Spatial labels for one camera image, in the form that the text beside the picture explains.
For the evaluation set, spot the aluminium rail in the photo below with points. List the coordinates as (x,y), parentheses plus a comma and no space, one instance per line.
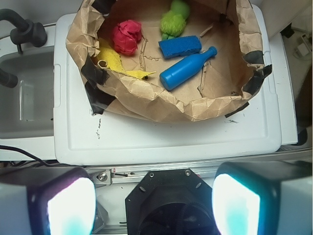
(128,176)

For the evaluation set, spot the green fuzzy plush toy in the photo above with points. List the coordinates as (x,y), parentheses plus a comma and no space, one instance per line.
(173,22)

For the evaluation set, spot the white plastic tray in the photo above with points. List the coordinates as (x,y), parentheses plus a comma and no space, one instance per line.
(82,138)

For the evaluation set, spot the red crumpled cloth ball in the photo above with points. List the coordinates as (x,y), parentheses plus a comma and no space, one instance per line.
(125,36)

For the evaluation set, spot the blue plastic bottle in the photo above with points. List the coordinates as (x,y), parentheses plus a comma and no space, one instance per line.
(185,69)

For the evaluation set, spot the yellow cloth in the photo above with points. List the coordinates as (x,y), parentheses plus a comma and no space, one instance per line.
(108,58)

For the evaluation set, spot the dark grey faucet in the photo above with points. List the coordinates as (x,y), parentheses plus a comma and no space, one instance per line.
(25,31)

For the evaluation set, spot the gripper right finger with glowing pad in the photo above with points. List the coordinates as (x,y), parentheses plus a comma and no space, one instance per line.
(263,198)

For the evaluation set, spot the brown paper bag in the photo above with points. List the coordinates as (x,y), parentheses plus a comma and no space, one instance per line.
(224,85)

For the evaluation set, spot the black octagonal mount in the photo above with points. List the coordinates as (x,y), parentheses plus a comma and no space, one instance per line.
(170,202)

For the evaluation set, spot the blue sponge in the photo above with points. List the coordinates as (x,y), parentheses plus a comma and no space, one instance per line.
(181,46)

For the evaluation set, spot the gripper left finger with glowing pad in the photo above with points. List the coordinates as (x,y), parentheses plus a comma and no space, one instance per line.
(46,201)

